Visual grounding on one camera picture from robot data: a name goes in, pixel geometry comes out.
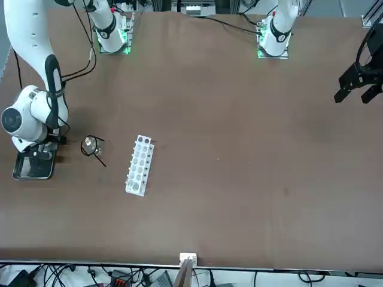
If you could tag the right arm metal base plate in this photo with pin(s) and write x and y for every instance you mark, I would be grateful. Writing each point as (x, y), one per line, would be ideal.
(127, 36)

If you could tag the aluminium profile post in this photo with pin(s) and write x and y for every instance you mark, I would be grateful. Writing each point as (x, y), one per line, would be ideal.
(185, 275)

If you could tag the glass alcohol lamp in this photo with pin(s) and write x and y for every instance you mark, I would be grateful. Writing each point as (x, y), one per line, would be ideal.
(89, 145)

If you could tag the white power strip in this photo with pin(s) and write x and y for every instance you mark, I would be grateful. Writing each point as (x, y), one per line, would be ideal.
(196, 10)

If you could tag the aluminium corner bracket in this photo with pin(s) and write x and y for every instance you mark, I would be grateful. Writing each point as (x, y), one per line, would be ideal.
(367, 21)

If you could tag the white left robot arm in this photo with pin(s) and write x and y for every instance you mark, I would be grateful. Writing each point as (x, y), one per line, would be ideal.
(276, 30)

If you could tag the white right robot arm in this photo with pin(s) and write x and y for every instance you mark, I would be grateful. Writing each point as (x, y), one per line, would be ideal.
(27, 30)

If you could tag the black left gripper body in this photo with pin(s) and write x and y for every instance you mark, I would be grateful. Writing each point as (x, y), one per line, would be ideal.
(376, 45)

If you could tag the white test tube rack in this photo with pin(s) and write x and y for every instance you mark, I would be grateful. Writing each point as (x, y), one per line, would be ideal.
(139, 167)

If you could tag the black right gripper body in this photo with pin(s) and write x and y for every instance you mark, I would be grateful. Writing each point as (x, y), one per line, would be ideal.
(39, 154)

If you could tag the steel tray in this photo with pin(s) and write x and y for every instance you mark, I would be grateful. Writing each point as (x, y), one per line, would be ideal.
(33, 170)

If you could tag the small dark adapter box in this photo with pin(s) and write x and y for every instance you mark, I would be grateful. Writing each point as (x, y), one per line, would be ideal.
(21, 278)

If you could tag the orange and black device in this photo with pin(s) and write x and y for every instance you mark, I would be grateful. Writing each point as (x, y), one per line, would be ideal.
(121, 279)

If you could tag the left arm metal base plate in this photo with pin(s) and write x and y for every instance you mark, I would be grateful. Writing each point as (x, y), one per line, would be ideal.
(260, 53)

